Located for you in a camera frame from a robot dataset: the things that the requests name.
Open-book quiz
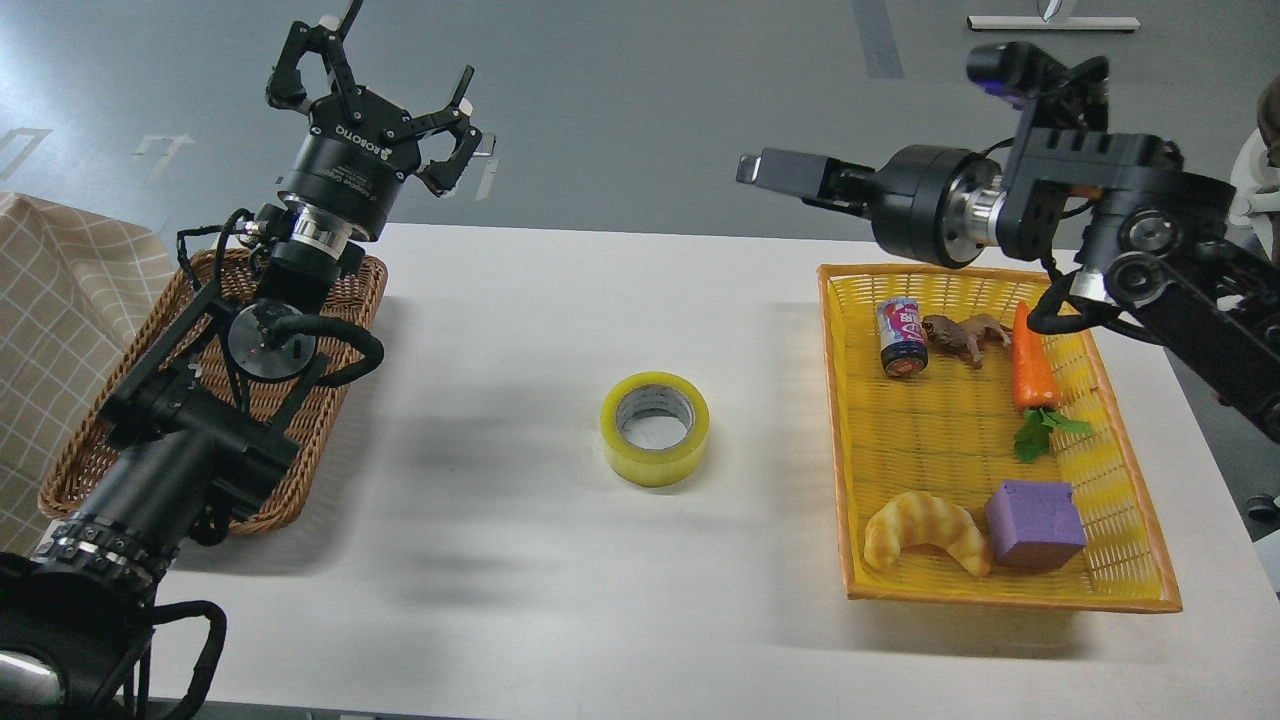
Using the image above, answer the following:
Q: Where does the white bar on floor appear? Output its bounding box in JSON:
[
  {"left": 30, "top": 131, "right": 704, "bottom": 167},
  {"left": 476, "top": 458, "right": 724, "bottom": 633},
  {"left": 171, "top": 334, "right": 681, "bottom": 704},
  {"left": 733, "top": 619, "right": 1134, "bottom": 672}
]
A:
[{"left": 966, "top": 15, "right": 1142, "bottom": 33}]

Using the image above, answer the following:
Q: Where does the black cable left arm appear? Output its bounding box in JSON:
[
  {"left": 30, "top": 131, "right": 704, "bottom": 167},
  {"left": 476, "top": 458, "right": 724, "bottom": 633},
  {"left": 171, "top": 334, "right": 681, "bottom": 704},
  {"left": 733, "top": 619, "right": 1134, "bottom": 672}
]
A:
[{"left": 131, "top": 600, "right": 228, "bottom": 720}]

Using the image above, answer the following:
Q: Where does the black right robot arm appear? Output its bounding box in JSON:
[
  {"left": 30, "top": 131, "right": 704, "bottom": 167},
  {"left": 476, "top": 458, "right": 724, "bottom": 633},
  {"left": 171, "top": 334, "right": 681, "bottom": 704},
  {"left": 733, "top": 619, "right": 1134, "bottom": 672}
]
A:
[{"left": 736, "top": 42, "right": 1279, "bottom": 439}]

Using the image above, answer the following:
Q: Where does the brown toy frog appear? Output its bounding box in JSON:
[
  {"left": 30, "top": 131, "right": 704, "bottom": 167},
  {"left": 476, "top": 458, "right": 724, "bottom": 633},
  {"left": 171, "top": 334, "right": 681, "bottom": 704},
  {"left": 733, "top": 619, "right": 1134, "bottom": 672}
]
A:
[{"left": 922, "top": 313, "right": 1012, "bottom": 370}]

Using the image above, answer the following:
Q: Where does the beige checkered cloth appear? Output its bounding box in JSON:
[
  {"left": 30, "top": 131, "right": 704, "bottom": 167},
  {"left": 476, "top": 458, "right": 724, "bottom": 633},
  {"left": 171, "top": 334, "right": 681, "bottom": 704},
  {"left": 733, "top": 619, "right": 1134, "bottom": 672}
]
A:
[{"left": 1, "top": 191, "right": 173, "bottom": 553}]

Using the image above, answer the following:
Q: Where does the small soda can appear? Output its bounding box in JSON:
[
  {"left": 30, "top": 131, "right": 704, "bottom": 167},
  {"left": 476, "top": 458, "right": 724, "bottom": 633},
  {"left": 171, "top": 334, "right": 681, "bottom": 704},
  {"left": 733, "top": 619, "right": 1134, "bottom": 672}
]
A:
[{"left": 876, "top": 296, "right": 929, "bottom": 379}]

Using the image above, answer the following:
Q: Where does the orange toy carrot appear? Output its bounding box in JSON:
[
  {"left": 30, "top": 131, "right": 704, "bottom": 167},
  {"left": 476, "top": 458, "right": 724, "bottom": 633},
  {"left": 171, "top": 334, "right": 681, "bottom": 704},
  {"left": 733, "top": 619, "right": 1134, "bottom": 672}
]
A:
[{"left": 1011, "top": 301, "right": 1092, "bottom": 464}]

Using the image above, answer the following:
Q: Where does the yellow tape roll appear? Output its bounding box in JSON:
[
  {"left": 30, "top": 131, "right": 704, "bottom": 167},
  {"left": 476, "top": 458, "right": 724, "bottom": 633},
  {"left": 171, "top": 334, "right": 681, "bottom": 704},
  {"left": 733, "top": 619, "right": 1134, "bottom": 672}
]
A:
[{"left": 599, "top": 372, "right": 710, "bottom": 488}]

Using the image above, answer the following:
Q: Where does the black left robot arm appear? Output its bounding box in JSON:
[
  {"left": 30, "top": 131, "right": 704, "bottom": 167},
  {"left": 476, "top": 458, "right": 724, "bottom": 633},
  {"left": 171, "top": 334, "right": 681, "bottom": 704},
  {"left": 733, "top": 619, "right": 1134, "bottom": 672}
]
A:
[{"left": 3, "top": 1, "right": 486, "bottom": 719}]

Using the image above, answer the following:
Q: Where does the yellow plastic basket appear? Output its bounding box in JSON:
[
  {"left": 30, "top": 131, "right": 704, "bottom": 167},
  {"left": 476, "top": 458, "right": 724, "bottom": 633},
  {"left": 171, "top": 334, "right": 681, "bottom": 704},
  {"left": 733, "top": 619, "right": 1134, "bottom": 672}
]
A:
[{"left": 817, "top": 264, "right": 1181, "bottom": 612}]

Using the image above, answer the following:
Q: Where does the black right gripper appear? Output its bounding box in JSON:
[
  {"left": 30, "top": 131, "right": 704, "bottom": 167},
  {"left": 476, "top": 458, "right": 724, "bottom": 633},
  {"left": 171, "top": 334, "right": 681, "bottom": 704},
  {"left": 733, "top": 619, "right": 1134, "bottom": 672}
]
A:
[{"left": 736, "top": 145, "right": 1001, "bottom": 269}]

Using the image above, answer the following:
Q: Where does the brown wicker basket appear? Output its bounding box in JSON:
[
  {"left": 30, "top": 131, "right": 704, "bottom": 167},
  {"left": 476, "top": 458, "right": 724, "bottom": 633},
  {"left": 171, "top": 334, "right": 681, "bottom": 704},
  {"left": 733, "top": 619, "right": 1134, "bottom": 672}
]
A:
[{"left": 37, "top": 250, "right": 388, "bottom": 536}]

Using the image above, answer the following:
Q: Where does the toy croissant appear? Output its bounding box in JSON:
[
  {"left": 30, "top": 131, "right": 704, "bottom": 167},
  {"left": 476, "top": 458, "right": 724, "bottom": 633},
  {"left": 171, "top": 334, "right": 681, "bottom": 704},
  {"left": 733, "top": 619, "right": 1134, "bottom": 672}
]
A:
[{"left": 861, "top": 491, "right": 995, "bottom": 578}]

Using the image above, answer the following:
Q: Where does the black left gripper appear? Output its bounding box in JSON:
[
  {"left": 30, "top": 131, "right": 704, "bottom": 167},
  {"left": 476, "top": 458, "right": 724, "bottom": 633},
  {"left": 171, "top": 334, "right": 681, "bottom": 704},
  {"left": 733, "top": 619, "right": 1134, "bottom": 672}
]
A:
[{"left": 265, "top": 1, "right": 484, "bottom": 242}]

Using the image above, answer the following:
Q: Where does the purple cube block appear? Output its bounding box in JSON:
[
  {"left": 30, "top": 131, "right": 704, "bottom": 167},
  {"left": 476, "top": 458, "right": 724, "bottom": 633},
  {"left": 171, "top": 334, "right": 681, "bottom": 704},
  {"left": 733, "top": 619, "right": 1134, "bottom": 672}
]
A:
[{"left": 986, "top": 479, "right": 1087, "bottom": 571}]

